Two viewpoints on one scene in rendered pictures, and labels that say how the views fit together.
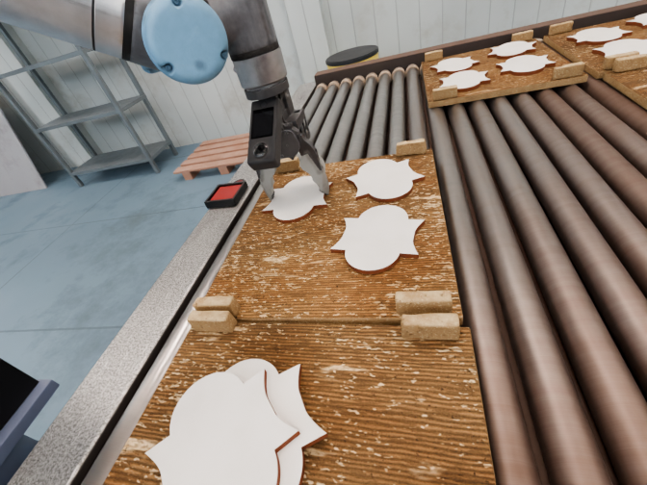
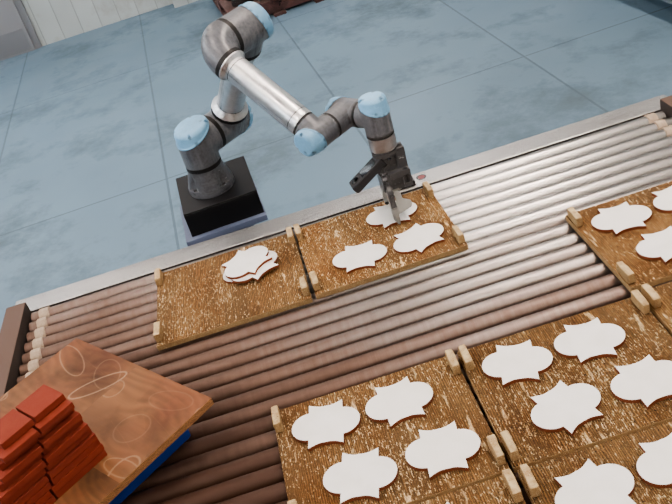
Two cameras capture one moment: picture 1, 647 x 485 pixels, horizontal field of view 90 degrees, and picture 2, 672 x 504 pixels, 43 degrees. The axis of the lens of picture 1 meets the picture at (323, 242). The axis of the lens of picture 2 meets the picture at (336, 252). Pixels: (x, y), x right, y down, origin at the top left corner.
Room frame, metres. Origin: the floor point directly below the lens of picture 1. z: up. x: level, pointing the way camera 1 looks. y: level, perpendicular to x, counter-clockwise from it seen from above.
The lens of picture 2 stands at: (-0.43, -1.78, 2.14)
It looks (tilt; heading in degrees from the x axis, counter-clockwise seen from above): 32 degrees down; 67
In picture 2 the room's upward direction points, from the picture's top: 17 degrees counter-clockwise
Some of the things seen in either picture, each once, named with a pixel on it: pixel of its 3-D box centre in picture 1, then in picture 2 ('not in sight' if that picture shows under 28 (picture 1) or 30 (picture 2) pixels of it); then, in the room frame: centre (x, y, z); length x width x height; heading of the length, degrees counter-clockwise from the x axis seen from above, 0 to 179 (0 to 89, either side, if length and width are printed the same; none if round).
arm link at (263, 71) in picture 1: (259, 70); (382, 141); (0.56, 0.02, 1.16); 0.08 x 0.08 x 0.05
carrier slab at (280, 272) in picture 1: (335, 221); (376, 239); (0.45, -0.03, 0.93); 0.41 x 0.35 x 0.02; 159
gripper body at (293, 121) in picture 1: (278, 119); (391, 167); (0.57, 0.01, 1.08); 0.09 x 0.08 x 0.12; 160
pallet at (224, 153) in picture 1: (236, 152); not in sight; (3.37, 0.59, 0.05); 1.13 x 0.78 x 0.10; 68
